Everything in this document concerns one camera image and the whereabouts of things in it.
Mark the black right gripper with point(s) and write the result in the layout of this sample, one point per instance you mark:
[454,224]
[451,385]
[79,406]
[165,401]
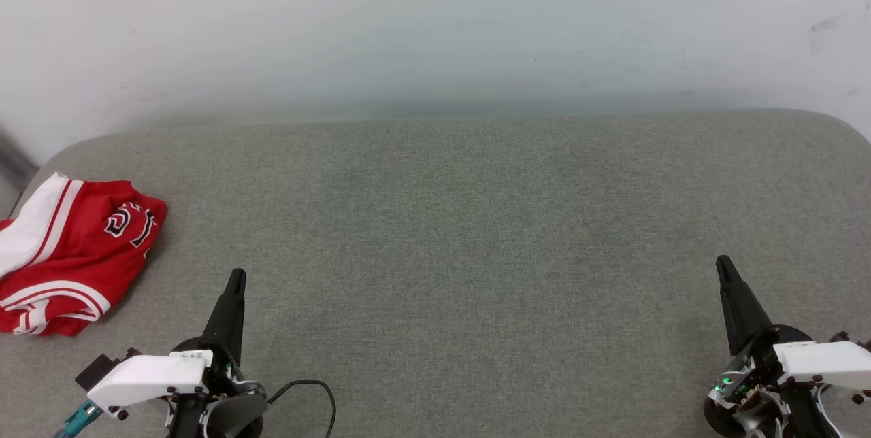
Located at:
[748,390]

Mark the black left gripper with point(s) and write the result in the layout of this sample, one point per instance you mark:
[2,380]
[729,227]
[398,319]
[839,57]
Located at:
[221,378]

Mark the red white basketball jersey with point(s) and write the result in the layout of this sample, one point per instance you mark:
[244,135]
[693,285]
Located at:
[81,254]

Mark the grey fabric sofa seat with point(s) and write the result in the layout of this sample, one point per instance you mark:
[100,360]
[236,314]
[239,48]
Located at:
[442,254]

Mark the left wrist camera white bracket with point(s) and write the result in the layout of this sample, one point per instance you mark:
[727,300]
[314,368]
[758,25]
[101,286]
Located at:
[143,377]

